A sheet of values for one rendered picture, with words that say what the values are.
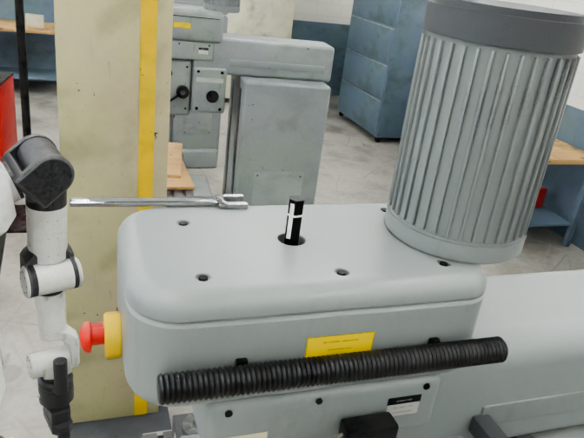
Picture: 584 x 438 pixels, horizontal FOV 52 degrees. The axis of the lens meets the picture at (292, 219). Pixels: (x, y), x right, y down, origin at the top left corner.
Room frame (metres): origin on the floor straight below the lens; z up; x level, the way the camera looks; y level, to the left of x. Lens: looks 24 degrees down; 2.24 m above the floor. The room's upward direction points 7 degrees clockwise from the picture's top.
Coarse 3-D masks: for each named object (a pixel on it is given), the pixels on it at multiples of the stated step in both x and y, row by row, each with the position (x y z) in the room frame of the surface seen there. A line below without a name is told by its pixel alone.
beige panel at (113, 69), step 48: (96, 0) 2.26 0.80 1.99; (144, 0) 2.31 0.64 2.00; (96, 48) 2.26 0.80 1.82; (144, 48) 2.32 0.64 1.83; (96, 96) 2.26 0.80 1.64; (144, 96) 2.32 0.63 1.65; (96, 144) 2.25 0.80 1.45; (144, 144) 2.32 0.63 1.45; (96, 192) 2.25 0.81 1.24; (144, 192) 2.32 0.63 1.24; (96, 240) 2.25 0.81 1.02; (96, 288) 2.25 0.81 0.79; (96, 384) 2.25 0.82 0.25; (96, 432) 2.17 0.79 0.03; (144, 432) 2.21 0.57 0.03
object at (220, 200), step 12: (72, 204) 0.73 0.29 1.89; (84, 204) 0.74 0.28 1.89; (96, 204) 0.74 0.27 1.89; (108, 204) 0.75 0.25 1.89; (120, 204) 0.75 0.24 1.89; (132, 204) 0.76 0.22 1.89; (144, 204) 0.76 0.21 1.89; (156, 204) 0.77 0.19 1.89; (168, 204) 0.77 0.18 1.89; (180, 204) 0.78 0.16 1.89; (192, 204) 0.79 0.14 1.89; (204, 204) 0.79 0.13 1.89; (216, 204) 0.80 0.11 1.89; (228, 204) 0.79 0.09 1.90; (240, 204) 0.80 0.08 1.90
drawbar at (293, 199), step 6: (294, 198) 0.72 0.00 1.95; (300, 198) 0.72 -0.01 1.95; (300, 204) 0.72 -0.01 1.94; (288, 210) 0.72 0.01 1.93; (294, 210) 0.71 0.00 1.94; (300, 210) 0.72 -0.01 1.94; (288, 216) 0.72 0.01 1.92; (288, 222) 0.72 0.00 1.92; (294, 222) 0.71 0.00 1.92; (300, 222) 0.72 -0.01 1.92; (294, 228) 0.71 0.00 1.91; (300, 228) 0.72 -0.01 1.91; (294, 234) 0.71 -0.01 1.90; (288, 240) 0.72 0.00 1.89; (294, 240) 0.71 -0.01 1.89
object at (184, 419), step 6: (186, 414) 1.20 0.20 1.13; (192, 414) 1.18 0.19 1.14; (174, 420) 1.17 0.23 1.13; (180, 420) 1.17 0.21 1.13; (186, 420) 1.16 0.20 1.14; (192, 420) 1.16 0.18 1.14; (174, 426) 1.16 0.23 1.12; (180, 426) 1.15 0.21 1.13; (186, 426) 1.14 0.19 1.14; (192, 426) 1.14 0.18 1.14; (174, 432) 1.15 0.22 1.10; (180, 432) 1.13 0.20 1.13; (186, 432) 1.12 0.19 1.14; (192, 432) 1.12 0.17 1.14
